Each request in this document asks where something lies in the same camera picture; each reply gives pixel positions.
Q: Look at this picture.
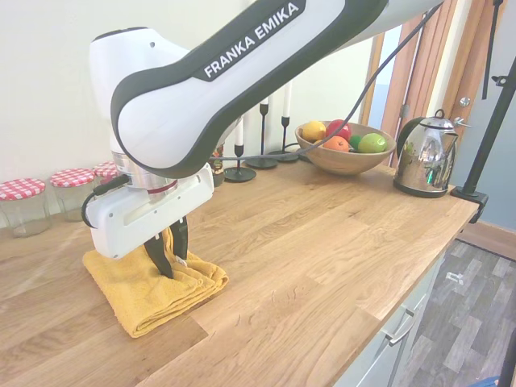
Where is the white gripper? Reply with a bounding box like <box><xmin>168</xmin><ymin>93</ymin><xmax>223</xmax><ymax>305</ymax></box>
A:
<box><xmin>85</xmin><ymin>162</ymin><xmax>215</xmax><ymax>279</ymax></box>

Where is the yellow terry towel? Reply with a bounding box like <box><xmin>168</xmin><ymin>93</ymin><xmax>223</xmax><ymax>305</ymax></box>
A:
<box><xmin>82</xmin><ymin>227</ymin><xmax>230</xmax><ymax>339</ymax></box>

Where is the spice jar black lid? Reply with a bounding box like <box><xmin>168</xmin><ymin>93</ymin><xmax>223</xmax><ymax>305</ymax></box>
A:
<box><xmin>209</xmin><ymin>147</ymin><xmax>226</xmax><ymax>189</ymax></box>

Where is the short black candlestick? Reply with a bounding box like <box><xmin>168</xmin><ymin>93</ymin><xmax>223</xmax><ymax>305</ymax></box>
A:
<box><xmin>223</xmin><ymin>143</ymin><xmax>257</xmax><ymax>182</ymax></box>

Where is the glass jar red checkered lid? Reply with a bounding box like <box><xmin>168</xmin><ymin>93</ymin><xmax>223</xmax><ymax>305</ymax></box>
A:
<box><xmin>93</xmin><ymin>160</ymin><xmax>122</xmax><ymax>190</ymax></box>
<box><xmin>50</xmin><ymin>168</ymin><xmax>96</xmax><ymax>223</ymax></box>
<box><xmin>0</xmin><ymin>177</ymin><xmax>52</xmax><ymax>238</ymax></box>

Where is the tall black candlestick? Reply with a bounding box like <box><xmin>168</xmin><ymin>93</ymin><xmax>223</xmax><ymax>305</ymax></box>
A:
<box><xmin>245</xmin><ymin>102</ymin><xmax>279</xmax><ymax>169</ymax></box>

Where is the medium black candlestick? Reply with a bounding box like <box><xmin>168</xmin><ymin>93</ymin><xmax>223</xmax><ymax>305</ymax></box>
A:
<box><xmin>268</xmin><ymin>115</ymin><xmax>300</xmax><ymax>163</ymax></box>

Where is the yellow lemon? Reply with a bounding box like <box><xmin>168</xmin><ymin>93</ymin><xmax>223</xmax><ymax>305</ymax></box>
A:
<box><xmin>302</xmin><ymin>120</ymin><xmax>327</xmax><ymax>141</ymax></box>

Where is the orange fruit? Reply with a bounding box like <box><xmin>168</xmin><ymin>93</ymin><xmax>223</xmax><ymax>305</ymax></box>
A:
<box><xmin>322</xmin><ymin>135</ymin><xmax>351</xmax><ymax>152</ymax></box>

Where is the wooden fruit bowl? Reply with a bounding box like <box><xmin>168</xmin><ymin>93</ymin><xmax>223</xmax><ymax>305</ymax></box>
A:
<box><xmin>294</xmin><ymin>120</ymin><xmax>398</xmax><ymax>177</ymax></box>

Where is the red apple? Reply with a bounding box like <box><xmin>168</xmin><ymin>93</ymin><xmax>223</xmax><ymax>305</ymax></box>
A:
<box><xmin>325</xmin><ymin>119</ymin><xmax>352</xmax><ymax>140</ymax></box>

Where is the green apple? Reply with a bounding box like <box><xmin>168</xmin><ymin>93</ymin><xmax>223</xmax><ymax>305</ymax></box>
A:
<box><xmin>357</xmin><ymin>132</ymin><xmax>389</xmax><ymax>154</ymax></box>

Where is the white kitchen cabinet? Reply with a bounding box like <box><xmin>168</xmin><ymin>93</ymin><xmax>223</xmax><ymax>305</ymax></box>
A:
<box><xmin>334</xmin><ymin>241</ymin><xmax>452</xmax><ymax>387</ymax></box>

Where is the stainless steel kettle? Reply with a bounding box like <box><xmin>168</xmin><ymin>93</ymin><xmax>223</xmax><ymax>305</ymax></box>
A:
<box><xmin>393</xmin><ymin>109</ymin><xmax>460</xmax><ymax>198</ymax></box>

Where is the wooden door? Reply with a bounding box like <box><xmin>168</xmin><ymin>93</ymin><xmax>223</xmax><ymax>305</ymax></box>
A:
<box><xmin>360</xmin><ymin>0</ymin><xmax>516</xmax><ymax>190</ymax></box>

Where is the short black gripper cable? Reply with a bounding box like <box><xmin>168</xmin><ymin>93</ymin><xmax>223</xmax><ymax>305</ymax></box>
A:
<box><xmin>80</xmin><ymin>175</ymin><xmax>130</xmax><ymax>229</ymax></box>

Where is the metal drawer handle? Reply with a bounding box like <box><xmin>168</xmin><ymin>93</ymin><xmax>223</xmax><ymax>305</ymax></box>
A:
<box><xmin>386</xmin><ymin>308</ymin><xmax>416</xmax><ymax>346</ymax></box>

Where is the long black camera cable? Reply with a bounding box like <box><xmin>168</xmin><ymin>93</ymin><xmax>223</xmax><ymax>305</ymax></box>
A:
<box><xmin>209</xmin><ymin>0</ymin><xmax>444</xmax><ymax>162</ymax></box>

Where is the black clamp camera stand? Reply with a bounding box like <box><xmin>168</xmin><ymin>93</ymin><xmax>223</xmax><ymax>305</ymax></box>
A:
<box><xmin>450</xmin><ymin>60</ymin><xmax>516</xmax><ymax>225</ymax></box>

